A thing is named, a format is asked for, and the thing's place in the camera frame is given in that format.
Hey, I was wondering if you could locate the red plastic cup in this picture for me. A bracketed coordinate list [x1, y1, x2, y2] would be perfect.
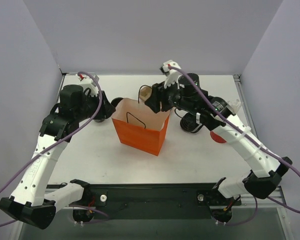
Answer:
[210, 131, 227, 144]

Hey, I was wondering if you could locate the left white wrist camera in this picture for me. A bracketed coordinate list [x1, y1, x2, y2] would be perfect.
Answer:
[77, 73, 98, 97]

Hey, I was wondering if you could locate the orange paper bag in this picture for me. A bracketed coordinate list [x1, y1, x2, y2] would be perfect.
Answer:
[111, 85, 171, 156]

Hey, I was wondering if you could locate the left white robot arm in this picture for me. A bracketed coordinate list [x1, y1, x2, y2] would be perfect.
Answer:
[0, 84, 116, 230]

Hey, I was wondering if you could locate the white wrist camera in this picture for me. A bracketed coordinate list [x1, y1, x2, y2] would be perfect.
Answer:
[160, 60, 181, 89]
[77, 73, 98, 97]

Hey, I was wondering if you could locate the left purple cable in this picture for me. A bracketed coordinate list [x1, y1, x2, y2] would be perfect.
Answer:
[0, 72, 111, 230]

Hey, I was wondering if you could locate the stack of black lids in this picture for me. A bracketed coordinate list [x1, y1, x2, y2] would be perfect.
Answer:
[180, 112, 204, 134]

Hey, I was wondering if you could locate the brown cardboard cup carrier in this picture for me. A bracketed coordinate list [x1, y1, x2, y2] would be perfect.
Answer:
[139, 86, 152, 103]

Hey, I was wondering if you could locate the black paper coffee cup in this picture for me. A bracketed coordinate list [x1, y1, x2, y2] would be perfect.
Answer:
[93, 118, 106, 123]

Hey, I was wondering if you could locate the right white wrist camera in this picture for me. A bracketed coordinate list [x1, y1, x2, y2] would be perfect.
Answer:
[160, 60, 181, 89]

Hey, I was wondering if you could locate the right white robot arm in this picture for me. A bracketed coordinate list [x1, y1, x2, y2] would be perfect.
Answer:
[144, 73, 292, 204]

